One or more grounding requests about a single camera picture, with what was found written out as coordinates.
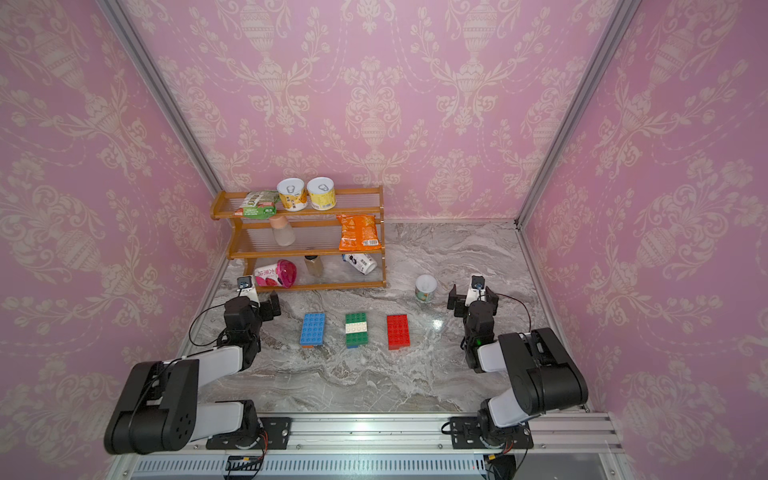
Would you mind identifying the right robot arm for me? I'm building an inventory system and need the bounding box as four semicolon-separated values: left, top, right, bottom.
447;276;589;452

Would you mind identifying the aluminium front rail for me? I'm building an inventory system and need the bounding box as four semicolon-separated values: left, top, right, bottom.
107;411;633;479

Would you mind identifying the left yellow noodle cup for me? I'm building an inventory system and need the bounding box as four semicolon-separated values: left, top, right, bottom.
277;178;308;212

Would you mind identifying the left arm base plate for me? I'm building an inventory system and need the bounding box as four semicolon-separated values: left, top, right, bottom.
205;417;291;451

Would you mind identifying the orange chip bag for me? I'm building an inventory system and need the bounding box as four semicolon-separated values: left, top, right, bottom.
337;214;382;252

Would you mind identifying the light blue brick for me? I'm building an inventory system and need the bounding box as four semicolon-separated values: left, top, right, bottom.
299;332;324;348
304;313;326;325
301;322;325;338

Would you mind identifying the white lid green can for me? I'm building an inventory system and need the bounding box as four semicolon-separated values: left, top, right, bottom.
415;274;438;303

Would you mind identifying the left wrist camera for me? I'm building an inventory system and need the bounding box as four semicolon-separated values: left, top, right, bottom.
237;275;260;305

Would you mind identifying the right yellow noodle cup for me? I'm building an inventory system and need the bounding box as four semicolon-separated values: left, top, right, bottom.
306;177;336;211

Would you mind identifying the white brick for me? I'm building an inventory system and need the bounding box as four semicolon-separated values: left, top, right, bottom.
345;321;368;335

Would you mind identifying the green white snack packet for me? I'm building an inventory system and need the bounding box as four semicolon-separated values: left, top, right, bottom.
234;190;279;220

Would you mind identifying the clear plastic bottle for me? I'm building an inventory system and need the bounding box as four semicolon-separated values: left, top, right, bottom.
269;215;296;247

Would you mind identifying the wooden three-tier shelf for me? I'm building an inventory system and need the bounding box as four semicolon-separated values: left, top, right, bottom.
210;186;388;291

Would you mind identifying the white black lying can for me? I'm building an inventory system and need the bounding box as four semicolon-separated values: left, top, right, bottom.
342;253;378;275

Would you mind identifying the small brown jar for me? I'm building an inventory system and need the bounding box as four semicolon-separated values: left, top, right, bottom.
304;255;324;278

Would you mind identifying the yellow noodle cup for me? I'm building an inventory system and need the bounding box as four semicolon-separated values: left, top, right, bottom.
306;177;336;211
277;178;308;212

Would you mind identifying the red brick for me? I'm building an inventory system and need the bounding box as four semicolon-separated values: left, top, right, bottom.
388;336;410;350
387;315;408;329
387;324;410;342

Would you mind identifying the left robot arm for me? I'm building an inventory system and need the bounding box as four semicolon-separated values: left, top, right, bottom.
103;291;281;455

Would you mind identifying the pink lying cup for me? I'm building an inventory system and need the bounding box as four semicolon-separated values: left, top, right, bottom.
253;259;297;288

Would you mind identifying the green brick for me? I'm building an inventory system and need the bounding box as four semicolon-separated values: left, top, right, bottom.
345;332;369;348
345;312;367;324

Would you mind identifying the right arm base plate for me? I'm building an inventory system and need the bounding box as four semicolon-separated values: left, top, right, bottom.
440;416;534;452

